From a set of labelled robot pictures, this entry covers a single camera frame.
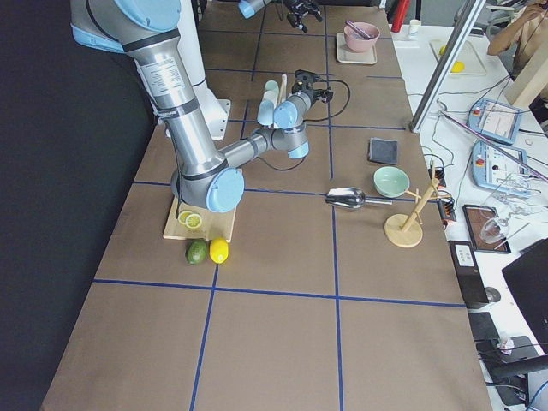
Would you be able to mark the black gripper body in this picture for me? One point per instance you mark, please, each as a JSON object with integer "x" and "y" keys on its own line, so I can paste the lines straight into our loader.
{"x": 305, "y": 88}
{"x": 302, "y": 11}

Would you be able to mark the green cup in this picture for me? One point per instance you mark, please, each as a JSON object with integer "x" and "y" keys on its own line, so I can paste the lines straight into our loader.
{"x": 270, "y": 96}

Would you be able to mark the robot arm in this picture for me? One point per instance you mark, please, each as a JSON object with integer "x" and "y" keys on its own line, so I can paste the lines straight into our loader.
{"x": 250, "y": 8}
{"x": 161, "y": 37}

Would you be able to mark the light blue cup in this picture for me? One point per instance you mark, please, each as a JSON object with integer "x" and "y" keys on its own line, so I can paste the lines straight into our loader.
{"x": 265, "y": 115}

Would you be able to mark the white paper cup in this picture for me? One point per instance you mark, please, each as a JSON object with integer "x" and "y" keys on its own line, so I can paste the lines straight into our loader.
{"x": 414, "y": 27}

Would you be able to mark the beige tray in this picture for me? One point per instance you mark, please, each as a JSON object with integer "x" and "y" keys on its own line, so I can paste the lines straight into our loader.
{"x": 345, "y": 55}

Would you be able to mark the pink bowl with ice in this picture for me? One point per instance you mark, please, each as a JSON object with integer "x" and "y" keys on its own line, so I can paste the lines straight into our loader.
{"x": 356, "y": 42}

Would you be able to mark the grey folded cloth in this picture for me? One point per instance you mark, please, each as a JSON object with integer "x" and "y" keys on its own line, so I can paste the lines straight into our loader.
{"x": 383, "y": 151}

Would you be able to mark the metal scoop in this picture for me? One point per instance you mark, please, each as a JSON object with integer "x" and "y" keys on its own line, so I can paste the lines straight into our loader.
{"x": 352, "y": 198}

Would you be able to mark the green bowl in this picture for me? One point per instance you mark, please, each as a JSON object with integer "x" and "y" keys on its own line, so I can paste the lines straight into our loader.
{"x": 391, "y": 181}

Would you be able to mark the white tray with lemon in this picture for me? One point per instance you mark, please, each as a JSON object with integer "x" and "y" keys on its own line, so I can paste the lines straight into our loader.
{"x": 468, "y": 57}

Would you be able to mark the wooden mug tree stand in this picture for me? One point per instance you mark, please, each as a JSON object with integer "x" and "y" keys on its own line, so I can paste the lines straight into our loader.
{"x": 406, "y": 231}

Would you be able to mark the wooden cutting board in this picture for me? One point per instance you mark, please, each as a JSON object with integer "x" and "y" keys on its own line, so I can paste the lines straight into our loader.
{"x": 218, "y": 224}

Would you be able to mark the blue teach pendant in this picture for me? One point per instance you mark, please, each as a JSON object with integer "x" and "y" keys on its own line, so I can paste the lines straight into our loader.
{"x": 498, "y": 168}
{"x": 496, "y": 121}

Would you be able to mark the lemon slice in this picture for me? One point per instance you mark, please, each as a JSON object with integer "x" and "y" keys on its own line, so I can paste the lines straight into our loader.
{"x": 183, "y": 215}
{"x": 193, "y": 221}

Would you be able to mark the yellow lemon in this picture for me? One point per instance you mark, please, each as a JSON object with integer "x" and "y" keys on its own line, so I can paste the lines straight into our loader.
{"x": 219, "y": 250}

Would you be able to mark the black framed tray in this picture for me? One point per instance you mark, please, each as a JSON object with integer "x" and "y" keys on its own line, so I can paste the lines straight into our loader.
{"x": 474, "y": 222}

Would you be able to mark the green avocado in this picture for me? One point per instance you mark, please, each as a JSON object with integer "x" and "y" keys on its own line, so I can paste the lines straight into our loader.
{"x": 196, "y": 252}

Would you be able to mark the wine glass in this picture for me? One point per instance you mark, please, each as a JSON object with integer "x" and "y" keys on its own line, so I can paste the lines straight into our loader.
{"x": 495, "y": 230}

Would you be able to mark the white wire cup rack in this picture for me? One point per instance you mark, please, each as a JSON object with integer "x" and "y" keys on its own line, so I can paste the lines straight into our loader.
{"x": 282, "y": 90}

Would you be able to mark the aluminium frame post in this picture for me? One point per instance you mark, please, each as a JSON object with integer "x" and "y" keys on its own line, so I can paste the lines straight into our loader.
{"x": 470, "y": 11}

